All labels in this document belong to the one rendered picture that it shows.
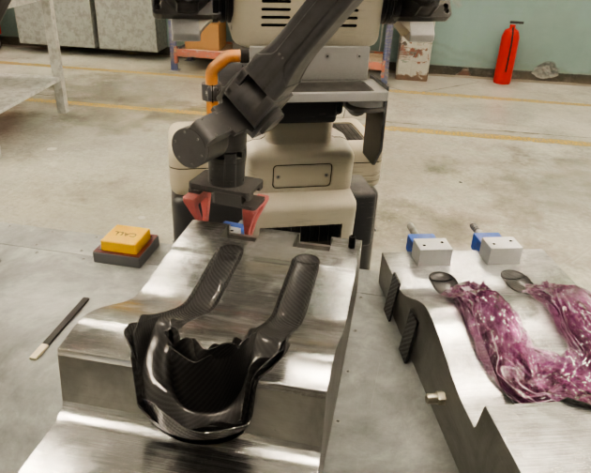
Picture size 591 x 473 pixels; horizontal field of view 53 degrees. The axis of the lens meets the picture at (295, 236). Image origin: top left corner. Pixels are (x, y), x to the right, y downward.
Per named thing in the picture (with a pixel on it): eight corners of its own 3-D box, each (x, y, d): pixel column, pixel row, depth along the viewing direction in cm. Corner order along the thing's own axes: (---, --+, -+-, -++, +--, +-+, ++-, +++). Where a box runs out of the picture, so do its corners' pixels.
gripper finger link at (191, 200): (223, 247, 94) (223, 192, 90) (182, 238, 96) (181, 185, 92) (239, 230, 100) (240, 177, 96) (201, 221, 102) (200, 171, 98)
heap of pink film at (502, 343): (426, 291, 81) (434, 240, 77) (549, 287, 83) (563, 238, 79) (505, 436, 58) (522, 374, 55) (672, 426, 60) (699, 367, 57)
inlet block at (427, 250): (393, 239, 100) (397, 210, 98) (422, 238, 101) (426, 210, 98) (415, 281, 89) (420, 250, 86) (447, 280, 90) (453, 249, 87)
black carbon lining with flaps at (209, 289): (219, 254, 86) (217, 194, 81) (328, 269, 83) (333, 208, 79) (105, 434, 55) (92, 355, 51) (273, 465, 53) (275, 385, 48)
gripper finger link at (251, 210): (253, 253, 93) (254, 199, 89) (211, 245, 95) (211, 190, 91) (268, 236, 99) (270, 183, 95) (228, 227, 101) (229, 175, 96)
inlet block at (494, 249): (455, 238, 102) (460, 210, 99) (482, 237, 102) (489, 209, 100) (484, 279, 90) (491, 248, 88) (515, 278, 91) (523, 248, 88)
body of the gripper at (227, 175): (249, 205, 90) (250, 159, 86) (188, 193, 92) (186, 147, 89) (264, 190, 95) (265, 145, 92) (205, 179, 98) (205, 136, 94)
